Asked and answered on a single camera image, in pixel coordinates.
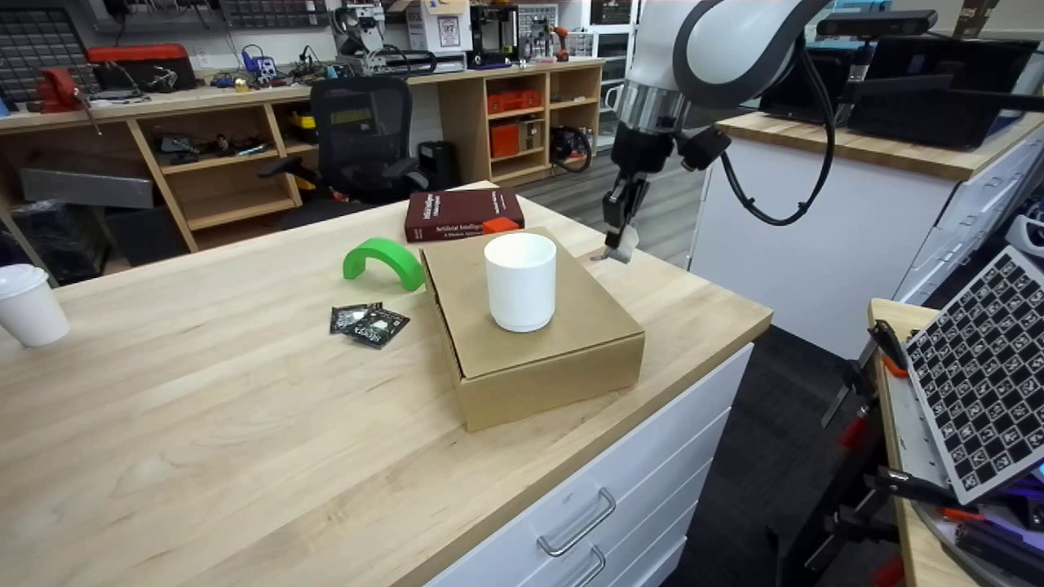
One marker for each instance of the red toolbox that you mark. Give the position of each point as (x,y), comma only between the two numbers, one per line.
(134,64)

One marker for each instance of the black white checkerboard panel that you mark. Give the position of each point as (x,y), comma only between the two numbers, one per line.
(979,370)

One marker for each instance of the flat orange storage bin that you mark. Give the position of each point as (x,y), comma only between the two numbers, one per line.
(513,103)

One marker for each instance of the wooden workbench with shelves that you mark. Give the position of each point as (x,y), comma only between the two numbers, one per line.
(216,190)

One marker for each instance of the dark red book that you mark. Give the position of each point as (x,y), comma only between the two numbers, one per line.
(462,214)

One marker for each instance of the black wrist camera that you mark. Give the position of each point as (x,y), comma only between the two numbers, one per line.
(707,148)

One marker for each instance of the white ceramic mug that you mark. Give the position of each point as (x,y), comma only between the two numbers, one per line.
(518,285)

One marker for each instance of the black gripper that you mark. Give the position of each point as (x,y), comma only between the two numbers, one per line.
(629,173)

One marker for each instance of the white drawer cabinet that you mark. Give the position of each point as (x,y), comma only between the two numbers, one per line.
(654,468)

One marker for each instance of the black office chair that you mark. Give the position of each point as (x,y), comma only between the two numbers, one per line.
(360,133)

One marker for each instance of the black floor bin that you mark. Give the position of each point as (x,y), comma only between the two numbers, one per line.
(439,166)

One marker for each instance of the black teabag packet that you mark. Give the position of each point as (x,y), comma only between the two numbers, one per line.
(380,328)
(348,316)

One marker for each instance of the small wooden side table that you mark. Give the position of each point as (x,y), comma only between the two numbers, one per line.
(924,542)

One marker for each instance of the red bench tool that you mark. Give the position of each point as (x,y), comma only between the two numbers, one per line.
(55,90)

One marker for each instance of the green plastic arc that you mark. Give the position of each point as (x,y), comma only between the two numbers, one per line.
(384,255)

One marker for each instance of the white paper cup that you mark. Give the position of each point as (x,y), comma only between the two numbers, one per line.
(31,313)

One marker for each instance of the black equipment case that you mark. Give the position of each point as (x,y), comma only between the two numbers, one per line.
(935,88)

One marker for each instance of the grey flat panel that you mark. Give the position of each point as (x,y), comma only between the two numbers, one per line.
(86,188)

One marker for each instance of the white drawer rack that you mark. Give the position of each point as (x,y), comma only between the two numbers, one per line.
(608,54)

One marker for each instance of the tall orange storage bin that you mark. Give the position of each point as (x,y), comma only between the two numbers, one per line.
(511,140)

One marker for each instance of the brown cardboard box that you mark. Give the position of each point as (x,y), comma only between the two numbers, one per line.
(541,360)

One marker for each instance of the white counter with wooden top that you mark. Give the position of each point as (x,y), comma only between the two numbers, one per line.
(805,261)

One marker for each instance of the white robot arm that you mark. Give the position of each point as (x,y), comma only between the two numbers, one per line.
(718,43)

